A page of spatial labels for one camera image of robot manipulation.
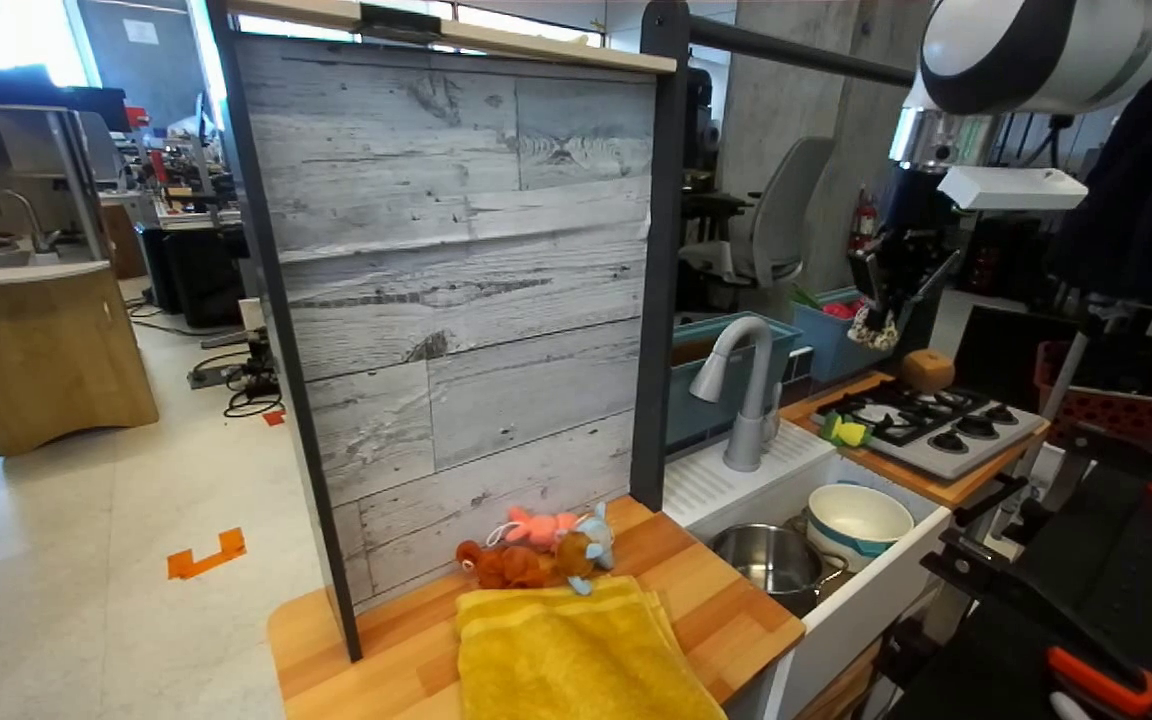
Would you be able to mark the light wooden plank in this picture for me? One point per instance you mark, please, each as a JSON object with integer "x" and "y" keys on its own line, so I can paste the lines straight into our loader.
{"x": 539, "y": 38}

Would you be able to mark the red fire extinguisher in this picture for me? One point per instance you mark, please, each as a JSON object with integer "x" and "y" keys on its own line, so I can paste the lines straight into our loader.
{"x": 863, "y": 230}

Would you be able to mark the brown bread loaf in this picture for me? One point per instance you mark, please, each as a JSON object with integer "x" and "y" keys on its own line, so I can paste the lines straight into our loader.
{"x": 928, "y": 371}

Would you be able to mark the black fabric cover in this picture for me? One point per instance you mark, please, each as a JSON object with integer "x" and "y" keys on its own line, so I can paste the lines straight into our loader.
{"x": 1143, "y": 200}

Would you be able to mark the grey wood-look backsplash panel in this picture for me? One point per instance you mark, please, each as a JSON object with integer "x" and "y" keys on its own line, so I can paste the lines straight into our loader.
{"x": 470, "y": 266}

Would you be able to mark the black grey toy stovetop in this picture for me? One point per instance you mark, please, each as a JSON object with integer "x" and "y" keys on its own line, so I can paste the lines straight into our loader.
{"x": 958, "y": 428}

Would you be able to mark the grey office chair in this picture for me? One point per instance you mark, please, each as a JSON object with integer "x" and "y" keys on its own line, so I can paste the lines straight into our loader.
{"x": 776, "y": 222}

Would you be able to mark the teal planter box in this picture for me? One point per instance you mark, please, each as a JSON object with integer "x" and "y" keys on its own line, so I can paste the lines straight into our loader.
{"x": 701, "y": 401}
{"x": 820, "y": 346}

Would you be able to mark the brown orange plushie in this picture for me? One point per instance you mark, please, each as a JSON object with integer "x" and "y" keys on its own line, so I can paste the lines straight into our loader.
{"x": 518, "y": 566}

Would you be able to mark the silver kitchen faucet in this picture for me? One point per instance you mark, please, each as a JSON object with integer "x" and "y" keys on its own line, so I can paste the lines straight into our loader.
{"x": 751, "y": 422}

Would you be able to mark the pink red plushie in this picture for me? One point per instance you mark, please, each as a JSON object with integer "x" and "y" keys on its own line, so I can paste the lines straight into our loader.
{"x": 541, "y": 531}

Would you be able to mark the white farmhouse sink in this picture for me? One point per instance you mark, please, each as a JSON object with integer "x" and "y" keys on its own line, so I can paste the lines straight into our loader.
{"x": 856, "y": 605}

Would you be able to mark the yellow terry towel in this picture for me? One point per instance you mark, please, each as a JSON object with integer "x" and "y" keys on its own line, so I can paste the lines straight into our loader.
{"x": 579, "y": 655}

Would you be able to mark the black metal frame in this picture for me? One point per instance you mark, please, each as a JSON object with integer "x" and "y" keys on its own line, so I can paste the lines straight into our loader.
{"x": 661, "y": 266}

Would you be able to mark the red toy vegetable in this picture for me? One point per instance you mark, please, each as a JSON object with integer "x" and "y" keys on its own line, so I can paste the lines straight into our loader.
{"x": 842, "y": 310}

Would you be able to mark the black storage case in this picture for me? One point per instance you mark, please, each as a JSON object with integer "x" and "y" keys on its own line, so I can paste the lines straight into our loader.
{"x": 201, "y": 272}

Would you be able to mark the orange plastic crate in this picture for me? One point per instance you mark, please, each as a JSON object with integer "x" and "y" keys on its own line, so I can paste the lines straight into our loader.
{"x": 1118, "y": 410}

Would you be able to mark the green yellow frog plushie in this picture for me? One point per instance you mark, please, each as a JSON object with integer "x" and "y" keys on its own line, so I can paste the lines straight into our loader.
{"x": 851, "y": 428}

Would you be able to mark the white bowl teal outside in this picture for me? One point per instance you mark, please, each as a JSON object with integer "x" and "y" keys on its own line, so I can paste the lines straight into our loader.
{"x": 856, "y": 523}

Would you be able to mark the wooden cabinet grey top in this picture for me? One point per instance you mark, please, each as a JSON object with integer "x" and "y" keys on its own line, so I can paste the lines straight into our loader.
{"x": 40, "y": 364}

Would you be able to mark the light blue plushie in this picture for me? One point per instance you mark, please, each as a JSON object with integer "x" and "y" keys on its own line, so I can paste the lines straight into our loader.
{"x": 598, "y": 539}

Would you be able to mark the white black Franka arm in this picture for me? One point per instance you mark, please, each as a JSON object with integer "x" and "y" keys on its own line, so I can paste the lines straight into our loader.
{"x": 1057, "y": 52}

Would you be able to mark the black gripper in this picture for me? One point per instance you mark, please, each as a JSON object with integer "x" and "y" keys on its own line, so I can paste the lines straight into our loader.
{"x": 916, "y": 242}

